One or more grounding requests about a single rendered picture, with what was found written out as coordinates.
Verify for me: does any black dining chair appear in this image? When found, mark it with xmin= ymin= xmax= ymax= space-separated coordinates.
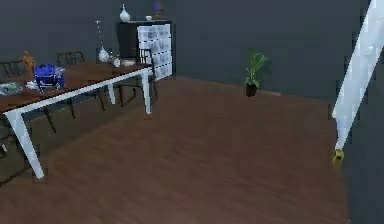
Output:
xmin=0 ymin=59 xmax=57 ymax=134
xmin=118 ymin=48 xmax=159 ymax=108
xmin=55 ymin=50 xmax=106 ymax=120
xmin=0 ymin=113 xmax=34 ymax=188

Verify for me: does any brown white-legged dining table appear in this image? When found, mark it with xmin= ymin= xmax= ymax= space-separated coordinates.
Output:
xmin=0 ymin=61 xmax=154 ymax=180

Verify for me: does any green potted house plant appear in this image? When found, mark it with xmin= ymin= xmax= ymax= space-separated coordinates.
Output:
xmin=244 ymin=48 xmax=270 ymax=98

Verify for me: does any black white-drawered chest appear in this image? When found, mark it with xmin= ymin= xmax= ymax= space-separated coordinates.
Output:
xmin=116 ymin=20 xmax=174 ymax=81

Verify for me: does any blue vase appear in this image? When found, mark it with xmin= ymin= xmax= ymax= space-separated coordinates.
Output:
xmin=152 ymin=0 xmax=164 ymax=17

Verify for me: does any white round vase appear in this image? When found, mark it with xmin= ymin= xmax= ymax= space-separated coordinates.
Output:
xmin=119 ymin=3 xmax=131 ymax=23

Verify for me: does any yellow door stopper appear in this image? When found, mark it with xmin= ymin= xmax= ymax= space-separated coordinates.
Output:
xmin=331 ymin=149 xmax=345 ymax=167

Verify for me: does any white room door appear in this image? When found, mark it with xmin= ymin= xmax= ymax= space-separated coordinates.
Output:
xmin=331 ymin=0 xmax=384 ymax=151

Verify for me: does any brown figurine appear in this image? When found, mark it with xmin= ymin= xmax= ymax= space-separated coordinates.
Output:
xmin=21 ymin=50 xmax=36 ymax=76

